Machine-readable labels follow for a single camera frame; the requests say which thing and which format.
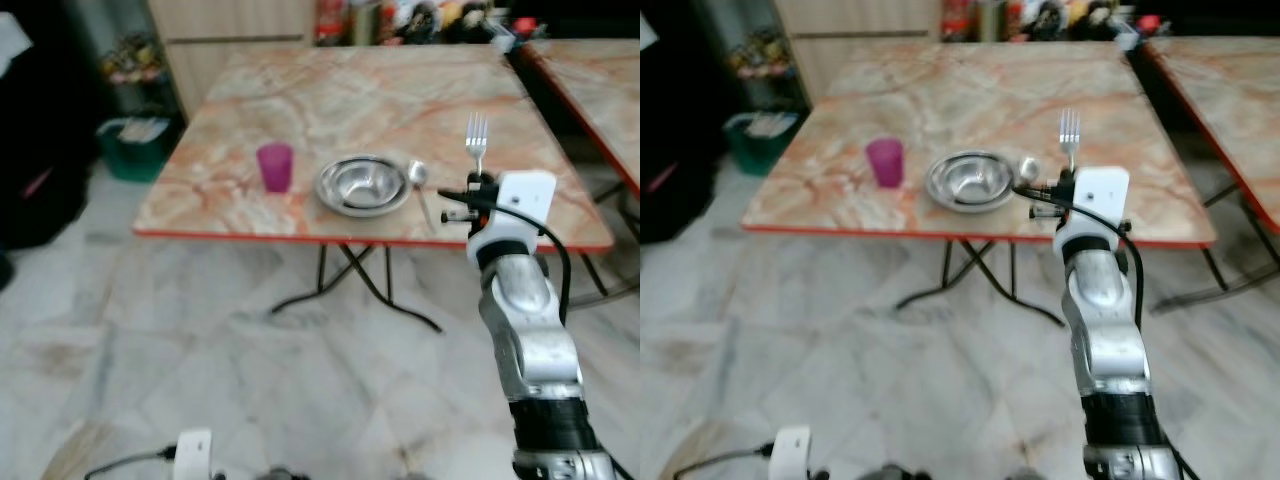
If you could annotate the steel fork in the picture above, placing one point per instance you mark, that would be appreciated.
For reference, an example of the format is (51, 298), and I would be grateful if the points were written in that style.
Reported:
(477, 135)
(1070, 130)

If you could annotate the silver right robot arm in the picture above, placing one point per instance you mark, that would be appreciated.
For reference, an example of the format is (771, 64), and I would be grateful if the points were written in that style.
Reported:
(1110, 340)
(530, 340)

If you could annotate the steel spoon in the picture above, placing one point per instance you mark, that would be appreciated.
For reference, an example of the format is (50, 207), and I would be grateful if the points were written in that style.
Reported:
(1027, 167)
(417, 173)

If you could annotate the steel bowl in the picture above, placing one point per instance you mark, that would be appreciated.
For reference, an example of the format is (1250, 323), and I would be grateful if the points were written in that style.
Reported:
(363, 186)
(972, 181)

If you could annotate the marble top folding table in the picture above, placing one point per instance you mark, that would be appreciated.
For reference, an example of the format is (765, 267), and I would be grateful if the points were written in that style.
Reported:
(960, 95)
(350, 100)

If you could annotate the purple plastic cup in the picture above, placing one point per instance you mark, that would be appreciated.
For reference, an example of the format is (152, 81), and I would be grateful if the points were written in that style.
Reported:
(275, 168)
(885, 164)

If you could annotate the marble table with red edge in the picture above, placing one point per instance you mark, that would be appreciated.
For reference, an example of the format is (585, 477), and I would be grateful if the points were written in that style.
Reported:
(600, 85)
(1230, 90)

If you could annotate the colourful clutter of goods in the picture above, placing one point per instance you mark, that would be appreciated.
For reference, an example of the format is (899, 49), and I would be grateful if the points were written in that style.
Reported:
(1045, 18)
(420, 20)

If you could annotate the large black furniture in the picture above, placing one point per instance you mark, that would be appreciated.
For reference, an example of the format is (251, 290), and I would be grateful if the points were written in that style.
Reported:
(680, 110)
(45, 110)

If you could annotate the wooden cabinet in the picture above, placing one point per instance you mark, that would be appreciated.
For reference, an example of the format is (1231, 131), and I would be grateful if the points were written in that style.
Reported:
(860, 35)
(235, 40)

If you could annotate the green plastic bin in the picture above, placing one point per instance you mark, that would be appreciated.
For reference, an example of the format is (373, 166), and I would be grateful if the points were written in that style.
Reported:
(133, 150)
(760, 145)

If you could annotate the colourful flower decoration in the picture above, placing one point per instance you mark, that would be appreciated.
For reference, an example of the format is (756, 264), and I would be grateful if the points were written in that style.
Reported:
(132, 60)
(758, 58)

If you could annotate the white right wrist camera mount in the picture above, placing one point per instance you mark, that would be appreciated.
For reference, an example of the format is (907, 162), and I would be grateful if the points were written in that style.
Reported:
(525, 205)
(1100, 200)

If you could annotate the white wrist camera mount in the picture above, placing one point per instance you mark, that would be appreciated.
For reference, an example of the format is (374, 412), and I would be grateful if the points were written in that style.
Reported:
(1100, 200)
(525, 205)
(193, 455)
(792, 452)

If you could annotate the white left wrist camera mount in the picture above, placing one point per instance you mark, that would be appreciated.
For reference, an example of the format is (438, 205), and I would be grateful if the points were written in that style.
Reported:
(792, 452)
(193, 455)

